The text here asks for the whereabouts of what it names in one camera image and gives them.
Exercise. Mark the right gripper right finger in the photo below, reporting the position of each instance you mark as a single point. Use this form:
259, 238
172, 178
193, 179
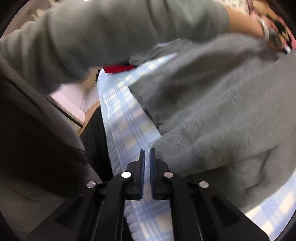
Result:
199, 211

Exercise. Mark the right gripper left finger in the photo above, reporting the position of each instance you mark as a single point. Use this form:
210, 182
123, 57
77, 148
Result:
96, 212

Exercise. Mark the grey zip sweater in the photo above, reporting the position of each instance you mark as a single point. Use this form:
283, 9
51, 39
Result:
225, 110

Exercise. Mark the grey sleeved left forearm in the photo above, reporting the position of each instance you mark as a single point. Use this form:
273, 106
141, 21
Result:
69, 39

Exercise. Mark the person left hand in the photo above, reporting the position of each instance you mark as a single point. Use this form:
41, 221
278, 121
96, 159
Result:
254, 26

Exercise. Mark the blue plaid bed blanket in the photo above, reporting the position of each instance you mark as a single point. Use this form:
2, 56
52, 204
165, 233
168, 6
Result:
129, 130

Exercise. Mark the red folded garment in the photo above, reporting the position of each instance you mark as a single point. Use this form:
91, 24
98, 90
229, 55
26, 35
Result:
117, 68

